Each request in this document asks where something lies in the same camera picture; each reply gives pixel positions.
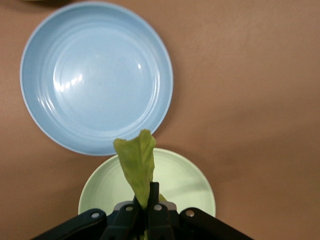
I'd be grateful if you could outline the blue plate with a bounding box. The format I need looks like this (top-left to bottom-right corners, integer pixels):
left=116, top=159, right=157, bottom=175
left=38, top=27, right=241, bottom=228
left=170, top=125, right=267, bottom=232
left=19, top=1, right=174, bottom=157

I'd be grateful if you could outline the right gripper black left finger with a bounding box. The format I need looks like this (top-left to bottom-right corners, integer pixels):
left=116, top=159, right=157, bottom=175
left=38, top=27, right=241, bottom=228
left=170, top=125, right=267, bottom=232
left=32, top=194, right=141, bottom=240

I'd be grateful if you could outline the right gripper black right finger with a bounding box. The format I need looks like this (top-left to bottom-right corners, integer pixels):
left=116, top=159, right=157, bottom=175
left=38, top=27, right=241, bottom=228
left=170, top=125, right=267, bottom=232
left=147, top=181, right=253, bottom=240

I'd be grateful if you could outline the green lettuce leaf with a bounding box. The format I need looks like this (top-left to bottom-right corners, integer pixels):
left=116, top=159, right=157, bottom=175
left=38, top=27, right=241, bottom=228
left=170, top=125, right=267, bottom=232
left=113, top=129, right=168, bottom=240

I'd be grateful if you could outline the pale green plate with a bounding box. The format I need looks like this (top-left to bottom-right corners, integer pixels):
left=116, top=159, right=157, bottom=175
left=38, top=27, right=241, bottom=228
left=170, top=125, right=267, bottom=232
left=78, top=147, right=216, bottom=218

